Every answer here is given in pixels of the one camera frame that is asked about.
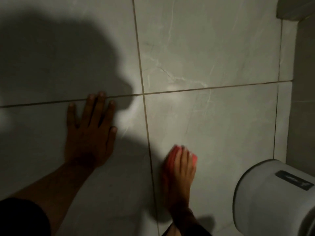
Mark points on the white round paper dispenser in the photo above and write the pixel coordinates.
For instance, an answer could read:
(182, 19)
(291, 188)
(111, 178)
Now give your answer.
(268, 203)

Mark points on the person's right hand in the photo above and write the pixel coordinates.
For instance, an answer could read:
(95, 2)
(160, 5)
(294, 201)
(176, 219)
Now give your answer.
(178, 184)

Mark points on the pink sponge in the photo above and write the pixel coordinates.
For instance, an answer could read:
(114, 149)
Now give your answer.
(171, 156)

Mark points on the person's left hand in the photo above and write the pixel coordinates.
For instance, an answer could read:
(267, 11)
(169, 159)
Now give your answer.
(86, 144)

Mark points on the person's right fingers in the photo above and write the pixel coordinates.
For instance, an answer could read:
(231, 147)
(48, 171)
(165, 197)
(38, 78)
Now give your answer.
(183, 164)

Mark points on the person's right forearm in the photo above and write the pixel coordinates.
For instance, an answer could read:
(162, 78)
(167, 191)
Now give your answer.
(184, 224)

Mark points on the person's left thumb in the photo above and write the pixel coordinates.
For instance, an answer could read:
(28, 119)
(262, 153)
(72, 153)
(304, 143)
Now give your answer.
(111, 140)

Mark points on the grey box fixture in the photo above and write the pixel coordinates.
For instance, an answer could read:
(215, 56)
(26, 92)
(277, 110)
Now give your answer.
(295, 7)

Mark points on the person's left little finger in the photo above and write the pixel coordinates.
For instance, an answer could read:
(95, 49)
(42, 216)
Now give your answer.
(72, 115)

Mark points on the black sleeve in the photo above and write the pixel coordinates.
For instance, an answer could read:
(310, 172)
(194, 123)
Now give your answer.
(22, 218)

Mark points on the person's left forearm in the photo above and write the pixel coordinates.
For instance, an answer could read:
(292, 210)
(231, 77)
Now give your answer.
(59, 189)

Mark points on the person's left middle finger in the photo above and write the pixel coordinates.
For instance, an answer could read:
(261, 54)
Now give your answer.
(99, 109)

